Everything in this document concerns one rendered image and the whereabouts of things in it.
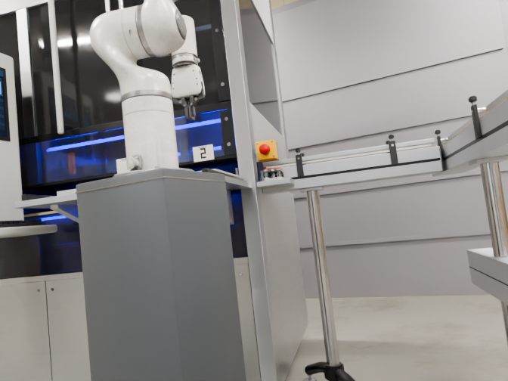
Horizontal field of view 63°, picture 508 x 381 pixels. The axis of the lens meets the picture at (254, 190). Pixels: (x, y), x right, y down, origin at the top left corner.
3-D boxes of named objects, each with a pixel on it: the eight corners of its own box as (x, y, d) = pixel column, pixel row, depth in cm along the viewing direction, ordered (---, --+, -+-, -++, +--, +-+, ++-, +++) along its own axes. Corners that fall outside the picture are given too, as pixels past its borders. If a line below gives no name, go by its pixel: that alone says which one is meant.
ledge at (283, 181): (264, 189, 170) (264, 184, 170) (295, 184, 167) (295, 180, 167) (256, 187, 156) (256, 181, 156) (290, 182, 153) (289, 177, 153)
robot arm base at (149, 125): (160, 169, 86) (152, 84, 87) (94, 182, 94) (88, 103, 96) (209, 175, 103) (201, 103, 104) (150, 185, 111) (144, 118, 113)
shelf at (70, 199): (102, 209, 180) (101, 204, 180) (256, 188, 164) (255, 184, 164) (14, 208, 134) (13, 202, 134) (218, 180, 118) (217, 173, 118)
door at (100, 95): (38, 136, 182) (29, 9, 187) (132, 119, 172) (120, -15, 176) (36, 136, 182) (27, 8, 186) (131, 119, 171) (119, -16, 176)
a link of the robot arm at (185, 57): (202, 60, 138) (203, 69, 138) (178, 65, 140) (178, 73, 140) (193, 51, 130) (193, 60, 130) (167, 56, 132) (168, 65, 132)
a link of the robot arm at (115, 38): (160, 91, 93) (151, -9, 95) (86, 104, 96) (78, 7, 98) (179, 105, 105) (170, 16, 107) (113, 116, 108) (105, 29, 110)
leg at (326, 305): (324, 376, 168) (302, 190, 173) (347, 376, 166) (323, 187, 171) (323, 385, 159) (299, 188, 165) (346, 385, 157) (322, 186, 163)
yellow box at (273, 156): (261, 162, 163) (259, 144, 163) (279, 160, 161) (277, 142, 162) (257, 160, 155) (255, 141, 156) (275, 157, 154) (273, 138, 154)
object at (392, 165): (261, 193, 165) (256, 154, 166) (268, 194, 180) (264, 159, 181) (444, 169, 149) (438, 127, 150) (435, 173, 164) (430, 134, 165)
